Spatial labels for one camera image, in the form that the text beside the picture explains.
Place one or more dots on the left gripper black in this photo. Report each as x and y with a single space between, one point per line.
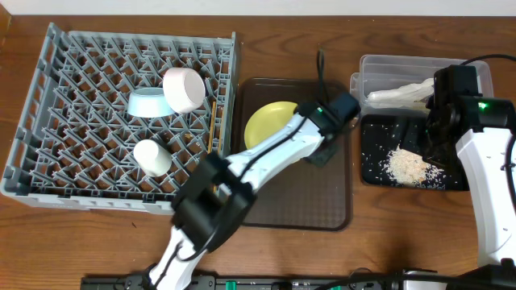
330 152

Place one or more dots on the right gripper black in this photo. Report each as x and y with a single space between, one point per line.
449 160

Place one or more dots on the yellow plate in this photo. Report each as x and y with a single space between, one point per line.
266 121

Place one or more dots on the wooden chopstick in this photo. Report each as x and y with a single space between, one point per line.
212 126
220 135

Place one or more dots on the white bowl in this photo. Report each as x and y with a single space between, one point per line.
184 89

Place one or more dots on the white cup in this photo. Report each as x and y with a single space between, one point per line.
152 158

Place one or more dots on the light blue bowl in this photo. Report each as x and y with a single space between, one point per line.
148 102

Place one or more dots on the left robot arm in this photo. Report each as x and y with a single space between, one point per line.
212 204

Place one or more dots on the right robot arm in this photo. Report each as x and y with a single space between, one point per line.
470 133

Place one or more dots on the black waste tray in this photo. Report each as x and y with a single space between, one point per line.
379 134

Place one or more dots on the rice food waste pile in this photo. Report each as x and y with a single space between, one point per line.
408 169

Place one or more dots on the grey dishwasher rack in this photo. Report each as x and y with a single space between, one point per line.
73 148

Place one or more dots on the clear plastic bin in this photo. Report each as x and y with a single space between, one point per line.
384 72

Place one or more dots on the dark brown serving tray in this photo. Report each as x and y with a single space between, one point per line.
303 196

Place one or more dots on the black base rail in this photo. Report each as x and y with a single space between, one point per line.
204 282

